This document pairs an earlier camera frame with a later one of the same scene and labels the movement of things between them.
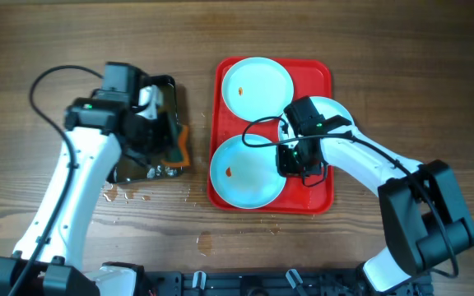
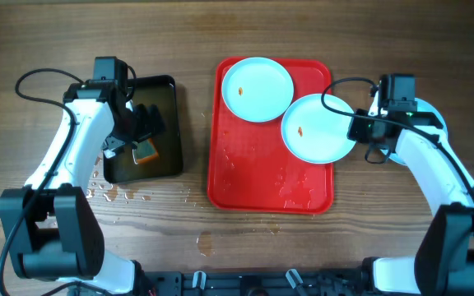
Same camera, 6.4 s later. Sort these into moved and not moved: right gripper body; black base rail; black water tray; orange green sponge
Moved: right gripper body; orange green sponge
Not moved: black water tray; black base rail
